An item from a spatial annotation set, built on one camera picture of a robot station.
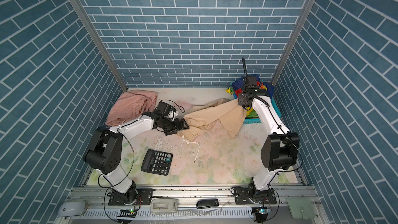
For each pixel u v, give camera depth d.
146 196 0.74
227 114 0.92
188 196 0.76
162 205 0.70
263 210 0.72
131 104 1.05
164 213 0.71
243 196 0.74
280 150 0.46
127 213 0.72
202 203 0.68
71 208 0.65
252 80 0.67
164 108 0.75
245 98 0.62
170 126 0.79
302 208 0.70
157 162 0.83
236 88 1.06
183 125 0.83
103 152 0.47
